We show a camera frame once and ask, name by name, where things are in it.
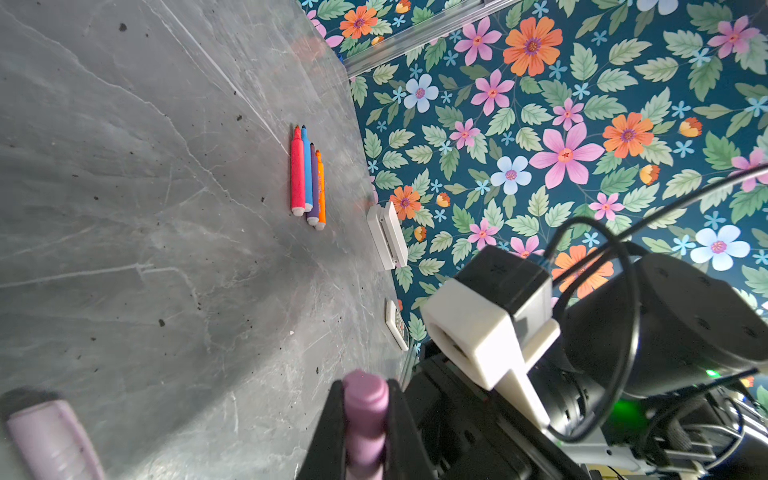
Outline white rectangular box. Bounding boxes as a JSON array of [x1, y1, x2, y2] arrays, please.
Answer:
[[367, 201, 408, 270]]

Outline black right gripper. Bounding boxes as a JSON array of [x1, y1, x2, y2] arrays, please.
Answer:
[[405, 354, 589, 479]]

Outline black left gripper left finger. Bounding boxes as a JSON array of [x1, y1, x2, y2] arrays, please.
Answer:
[[296, 380, 347, 480]]

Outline orange marker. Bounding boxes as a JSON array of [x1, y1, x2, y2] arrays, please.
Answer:
[[315, 150, 326, 231]]

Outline translucent purple pen cap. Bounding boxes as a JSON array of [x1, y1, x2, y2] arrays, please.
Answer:
[[6, 400, 106, 479]]

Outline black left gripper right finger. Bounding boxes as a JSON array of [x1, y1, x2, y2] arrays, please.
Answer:
[[383, 379, 438, 479]]

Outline purple marker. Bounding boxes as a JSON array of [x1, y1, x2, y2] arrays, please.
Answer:
[[307, 143, 320, 227]]

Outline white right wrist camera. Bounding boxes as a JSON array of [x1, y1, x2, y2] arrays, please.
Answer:
[[420, 246, 561, 431]]

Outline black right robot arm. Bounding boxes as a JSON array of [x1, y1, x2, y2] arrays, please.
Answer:
[[406, 247, 767, 479]]

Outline pink highlighter marker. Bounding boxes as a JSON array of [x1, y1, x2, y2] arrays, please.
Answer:
[[290, 126, 306, 216]]

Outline blue marker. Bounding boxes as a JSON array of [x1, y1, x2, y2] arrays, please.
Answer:
[[301, 125, 314, 213]]

